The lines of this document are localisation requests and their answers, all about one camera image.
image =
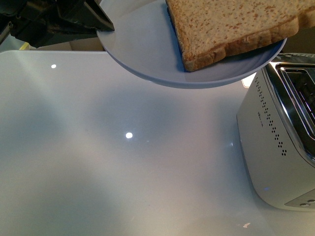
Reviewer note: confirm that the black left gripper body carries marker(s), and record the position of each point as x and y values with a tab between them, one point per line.
47	22

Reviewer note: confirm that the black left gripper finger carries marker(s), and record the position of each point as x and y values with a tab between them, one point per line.
96	17

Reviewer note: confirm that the light blue round plate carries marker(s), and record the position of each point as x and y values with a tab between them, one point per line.
144	42

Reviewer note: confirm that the brown bread slice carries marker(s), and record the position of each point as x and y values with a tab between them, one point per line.
210	30

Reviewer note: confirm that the white chrome two-slot toaster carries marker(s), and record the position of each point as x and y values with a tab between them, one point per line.
276	123

